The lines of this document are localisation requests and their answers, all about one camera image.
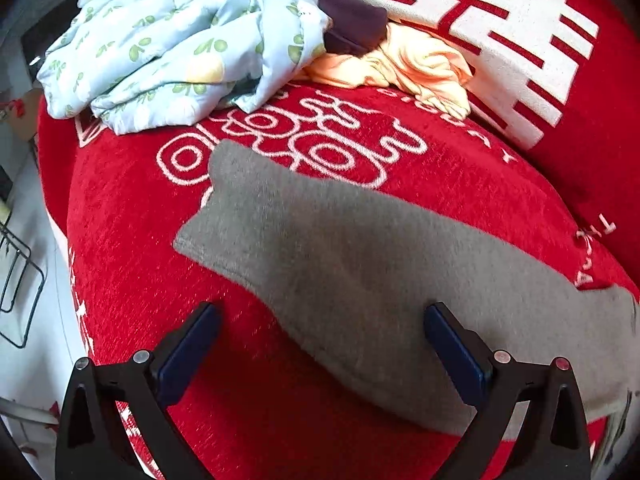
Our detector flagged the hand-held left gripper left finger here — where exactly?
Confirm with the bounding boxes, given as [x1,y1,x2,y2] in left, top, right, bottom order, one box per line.
[55,301,223,480]

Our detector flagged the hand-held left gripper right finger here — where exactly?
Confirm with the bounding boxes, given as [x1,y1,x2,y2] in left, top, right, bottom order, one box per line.
[422,301,593,480]

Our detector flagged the grey cloth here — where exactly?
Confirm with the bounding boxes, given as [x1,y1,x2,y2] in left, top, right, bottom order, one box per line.
[172,140,640,443]

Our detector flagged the red printed sofa seat cover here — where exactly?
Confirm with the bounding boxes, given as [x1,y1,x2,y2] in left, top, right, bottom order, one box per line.
[37,80,640,480]

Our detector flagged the peach cloth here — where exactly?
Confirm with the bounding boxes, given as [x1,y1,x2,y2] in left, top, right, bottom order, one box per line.
[302,22,473,120]

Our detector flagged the cardboard box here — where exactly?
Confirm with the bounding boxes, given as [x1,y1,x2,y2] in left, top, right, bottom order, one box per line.
[0,87,46,143]

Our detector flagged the light blue floral quilt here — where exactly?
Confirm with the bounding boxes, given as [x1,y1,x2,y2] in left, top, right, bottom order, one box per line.
[36,0,333,136]

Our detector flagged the red printed sofa backrest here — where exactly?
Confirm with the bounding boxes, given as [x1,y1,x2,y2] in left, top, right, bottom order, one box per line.
[320,0,640,286]

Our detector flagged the dark maroon cloth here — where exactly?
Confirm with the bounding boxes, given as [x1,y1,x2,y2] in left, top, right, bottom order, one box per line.
[312,0,390,57]

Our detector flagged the black wire rack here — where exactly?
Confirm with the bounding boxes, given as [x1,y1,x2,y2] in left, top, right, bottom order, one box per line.
[0,220,46,348]

